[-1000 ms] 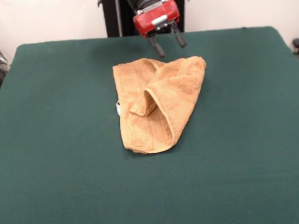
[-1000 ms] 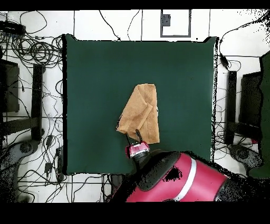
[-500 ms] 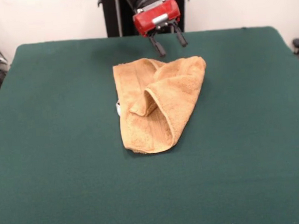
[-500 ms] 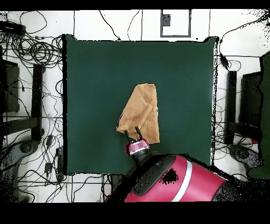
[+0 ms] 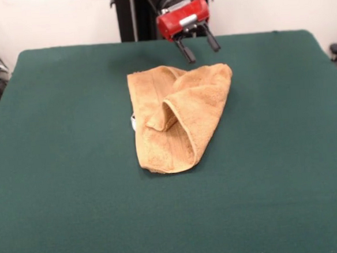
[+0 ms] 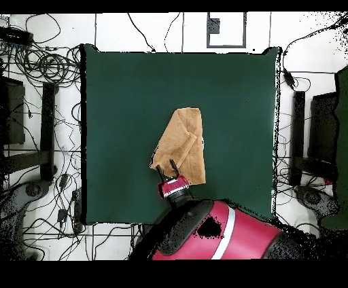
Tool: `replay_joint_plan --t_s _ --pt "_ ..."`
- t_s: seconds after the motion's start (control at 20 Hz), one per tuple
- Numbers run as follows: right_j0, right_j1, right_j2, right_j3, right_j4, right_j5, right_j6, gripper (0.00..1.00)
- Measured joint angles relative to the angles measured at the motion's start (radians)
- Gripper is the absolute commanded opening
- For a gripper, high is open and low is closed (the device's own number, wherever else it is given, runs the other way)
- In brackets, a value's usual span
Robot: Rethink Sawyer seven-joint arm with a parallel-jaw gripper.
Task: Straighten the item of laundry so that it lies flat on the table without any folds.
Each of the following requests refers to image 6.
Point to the dark green table cloth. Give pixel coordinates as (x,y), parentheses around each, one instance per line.
(130,108)

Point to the dark green fabric sheet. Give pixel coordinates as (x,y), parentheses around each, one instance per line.
(343,135)

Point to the black stand base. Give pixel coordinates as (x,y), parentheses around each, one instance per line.
(298,135)
(48,130)

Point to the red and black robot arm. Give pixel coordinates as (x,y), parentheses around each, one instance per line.
(239,236)

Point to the black box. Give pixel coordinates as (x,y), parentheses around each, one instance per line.
(323,127)
(15,114)

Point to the black power strip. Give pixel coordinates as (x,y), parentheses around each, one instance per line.
(16,36)

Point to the tan terry towel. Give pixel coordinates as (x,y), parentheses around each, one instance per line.
(185,135)

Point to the dark grey tripod base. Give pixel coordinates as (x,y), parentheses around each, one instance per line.
(16,201)
(312,198)

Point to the small grey square plate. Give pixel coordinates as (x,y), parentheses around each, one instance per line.
(214,25)

